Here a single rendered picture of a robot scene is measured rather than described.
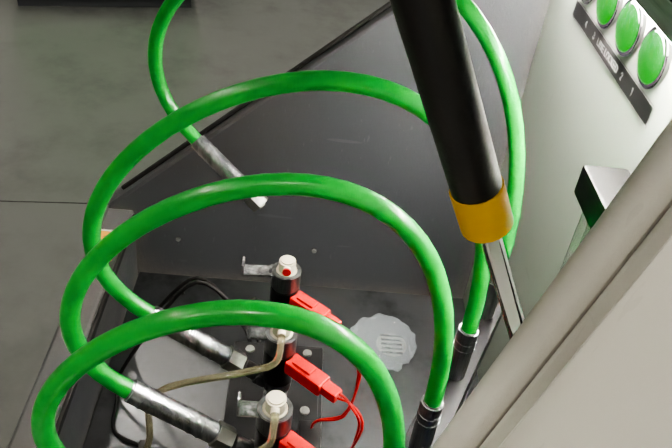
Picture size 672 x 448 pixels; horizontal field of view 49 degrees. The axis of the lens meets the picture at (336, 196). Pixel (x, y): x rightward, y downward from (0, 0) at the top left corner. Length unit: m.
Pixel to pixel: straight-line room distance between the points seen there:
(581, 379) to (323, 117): 0.78
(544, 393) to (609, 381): 0.03
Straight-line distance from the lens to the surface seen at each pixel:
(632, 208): 0.22
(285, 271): 0.69
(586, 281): 0.23
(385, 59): 0.93
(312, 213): 1.06
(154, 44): 0.75
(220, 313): 0.40
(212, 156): 0.77
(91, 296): 0.96
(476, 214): 0.25
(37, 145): 3.02
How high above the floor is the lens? 1.61
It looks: 36 degrees down
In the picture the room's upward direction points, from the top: 8 degrees clockwise
